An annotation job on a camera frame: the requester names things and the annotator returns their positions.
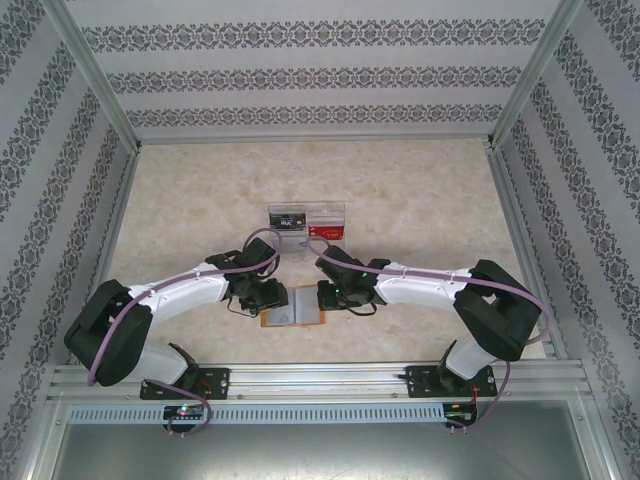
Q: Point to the orange leather card holder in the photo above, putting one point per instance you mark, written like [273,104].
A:
[305,305]

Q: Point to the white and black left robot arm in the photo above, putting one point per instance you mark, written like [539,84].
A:
[185,290]

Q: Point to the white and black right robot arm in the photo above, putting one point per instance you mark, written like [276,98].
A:
[425,287]

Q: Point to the white VIP card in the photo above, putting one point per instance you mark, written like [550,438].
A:
[295,247]

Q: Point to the red VIP card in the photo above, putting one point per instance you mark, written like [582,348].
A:
[327,232]

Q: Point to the dark VIP card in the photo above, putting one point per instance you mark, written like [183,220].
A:
[287,221]

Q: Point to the clear acrylic card stand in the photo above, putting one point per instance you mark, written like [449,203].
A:
[330,212]

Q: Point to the grey VIP card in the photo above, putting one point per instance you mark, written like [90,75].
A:
[282,317]

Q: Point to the small circuit board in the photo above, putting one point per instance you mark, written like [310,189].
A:
[185,411]
[460,415]

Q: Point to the grey metal sheet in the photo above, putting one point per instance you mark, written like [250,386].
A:
[320,455]

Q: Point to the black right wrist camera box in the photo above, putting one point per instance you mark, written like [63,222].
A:
[332,295]

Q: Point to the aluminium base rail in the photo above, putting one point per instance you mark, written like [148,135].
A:
[320,382]

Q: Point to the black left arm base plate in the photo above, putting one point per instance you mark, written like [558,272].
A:
[217,382]

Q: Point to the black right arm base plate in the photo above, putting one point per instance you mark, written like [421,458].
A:
[420,382]

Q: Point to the aluminium frame side rail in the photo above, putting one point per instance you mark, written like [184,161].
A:
[517,225]
[121,210]

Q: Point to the aluminium frame post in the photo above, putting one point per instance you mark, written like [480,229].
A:
[531,75]
[96,75]

